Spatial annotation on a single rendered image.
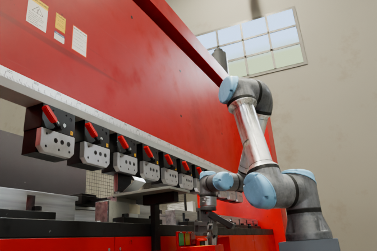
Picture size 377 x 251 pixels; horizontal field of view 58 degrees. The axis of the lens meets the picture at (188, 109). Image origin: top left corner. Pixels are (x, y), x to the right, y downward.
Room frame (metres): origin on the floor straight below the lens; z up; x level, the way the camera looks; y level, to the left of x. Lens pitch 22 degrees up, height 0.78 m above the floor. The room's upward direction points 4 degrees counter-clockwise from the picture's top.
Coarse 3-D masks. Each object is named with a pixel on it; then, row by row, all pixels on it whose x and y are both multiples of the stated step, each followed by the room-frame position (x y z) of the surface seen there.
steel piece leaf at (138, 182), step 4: (132, 176) 1.44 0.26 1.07; (136, 180) 1.45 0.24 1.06; (140, 180) 1.48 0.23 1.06; (144, 180) 1.51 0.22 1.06; (132, 184) 1.46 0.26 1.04; (136, 184) 1.48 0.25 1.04; (140, 184) 1.50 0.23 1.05; (128, 188) 1.47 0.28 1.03; (132, 188) 1.49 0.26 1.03; (136, 188) 1.51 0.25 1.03; (124, 192) 1.47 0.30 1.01
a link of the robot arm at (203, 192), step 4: (204, 172) 1.51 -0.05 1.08; (208, 172) 1.51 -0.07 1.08; (212, 172) 1.51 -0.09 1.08; (200, 176) 1.53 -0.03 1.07; (204, 176) 1.51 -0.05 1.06; (200, 180) 1.53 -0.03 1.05; (204, 180) 1.50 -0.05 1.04; (200, 184) 1.53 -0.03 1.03; (204, 184) 1.50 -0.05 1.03; (200, 188) 1.53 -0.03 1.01; (204, 188) 1.51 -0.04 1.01; (200, 192) 1.53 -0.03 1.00; (204, 192) 1.51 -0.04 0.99; (208, 192) 1.51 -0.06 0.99; (212, 192) 1.51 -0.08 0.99; (216, 192) 1.54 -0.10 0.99; (200, 196) 1.53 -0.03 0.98; (204, 196) 1.58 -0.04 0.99; (212, 196) 1.58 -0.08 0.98; (216, 196) 1.53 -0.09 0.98
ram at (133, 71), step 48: (0, 0) 0.85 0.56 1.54; (48, 0) 1.01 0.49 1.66; (96, 0) 1.25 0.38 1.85; (0, 48) 0.87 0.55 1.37; (48, 48) 1.03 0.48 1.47; (96, 48) 1.26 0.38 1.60; (144, 48) 1.61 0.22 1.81; (0, 96) 0.96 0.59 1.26; (48, 96) 1.05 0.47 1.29; (96, 96) 1.27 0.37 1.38; (144, 96) 1.60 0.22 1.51; (192, 96) 2.18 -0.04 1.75; (192, 144) 2.12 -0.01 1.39; (240, 144) 3.13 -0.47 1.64
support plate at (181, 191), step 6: (168, 186) 1.31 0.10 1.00; (126, 192) 1.39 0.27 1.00; (132, 192) 1.37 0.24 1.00; (138, 192) 1.36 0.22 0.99; (144, 192) 1.36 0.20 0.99; (150, 192) 1.37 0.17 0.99; (156, 192) 1.38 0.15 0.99; (162, 192) 1.39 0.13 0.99; (180, 192) 1.43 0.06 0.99; (186, 192) 1.44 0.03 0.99; (126, 198) 1.50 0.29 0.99; (132, 198) 1.51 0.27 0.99; (138, 198) 1.52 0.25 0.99
